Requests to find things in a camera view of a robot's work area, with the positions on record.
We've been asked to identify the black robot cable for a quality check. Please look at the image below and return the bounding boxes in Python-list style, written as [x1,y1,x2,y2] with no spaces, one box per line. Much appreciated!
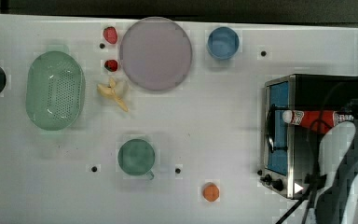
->
[274,119,333,224]

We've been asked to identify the green mug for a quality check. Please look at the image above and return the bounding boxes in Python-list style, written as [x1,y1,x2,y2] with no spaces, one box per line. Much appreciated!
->
[117,139,156,180]

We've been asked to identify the round lilac plate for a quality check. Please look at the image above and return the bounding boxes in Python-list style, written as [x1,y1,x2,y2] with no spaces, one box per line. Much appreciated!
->
[119,17,192,91]

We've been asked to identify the orange toy fruit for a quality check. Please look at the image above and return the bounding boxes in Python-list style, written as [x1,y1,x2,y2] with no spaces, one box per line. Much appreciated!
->
[202,183,220,202]

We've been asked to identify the peeled toy banana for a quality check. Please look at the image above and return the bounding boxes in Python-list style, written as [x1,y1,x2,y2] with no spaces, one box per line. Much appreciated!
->
[97,77,129,112]

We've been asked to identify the silver black toaster oven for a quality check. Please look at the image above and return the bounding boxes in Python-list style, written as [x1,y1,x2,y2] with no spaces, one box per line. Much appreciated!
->
[261,74,358,200]

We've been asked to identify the large red toy strawberry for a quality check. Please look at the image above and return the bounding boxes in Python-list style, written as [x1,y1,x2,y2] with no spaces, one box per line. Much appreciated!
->
[103,26,118,44]

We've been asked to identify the blue bowl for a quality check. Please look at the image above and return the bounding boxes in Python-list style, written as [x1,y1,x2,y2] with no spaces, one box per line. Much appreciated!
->
[207,27,240,60]

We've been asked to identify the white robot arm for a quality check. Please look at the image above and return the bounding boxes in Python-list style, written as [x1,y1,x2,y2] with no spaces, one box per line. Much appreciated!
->
[310,99,358,224]

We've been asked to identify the red ketchup bottle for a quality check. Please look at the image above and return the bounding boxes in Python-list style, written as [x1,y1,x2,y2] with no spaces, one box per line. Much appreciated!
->
[282,110,354,133]

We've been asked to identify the small red toy strawberry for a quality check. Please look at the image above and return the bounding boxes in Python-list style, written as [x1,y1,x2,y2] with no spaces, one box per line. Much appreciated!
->
[104,60,118,72]

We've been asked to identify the green perforated colander basket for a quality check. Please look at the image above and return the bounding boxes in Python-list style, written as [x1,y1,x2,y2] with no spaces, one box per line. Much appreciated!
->
[26,51,86,131]

